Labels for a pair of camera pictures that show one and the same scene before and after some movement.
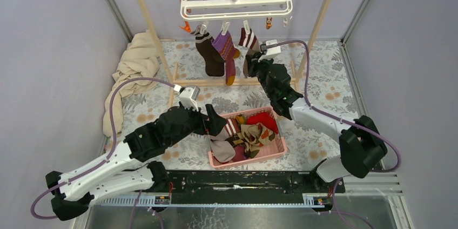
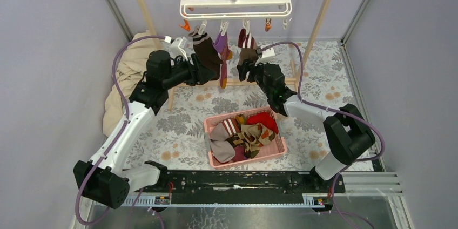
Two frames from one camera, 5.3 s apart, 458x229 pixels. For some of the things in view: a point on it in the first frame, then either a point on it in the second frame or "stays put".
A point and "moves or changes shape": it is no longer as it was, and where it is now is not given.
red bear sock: (265, 118) stays put
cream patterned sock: (256, 135) stays put
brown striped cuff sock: (250, 42) moves or changes shape
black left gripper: (214, 126) -> (199, 73)
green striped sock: (241, 120) stays put
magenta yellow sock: (239, 154) stays put
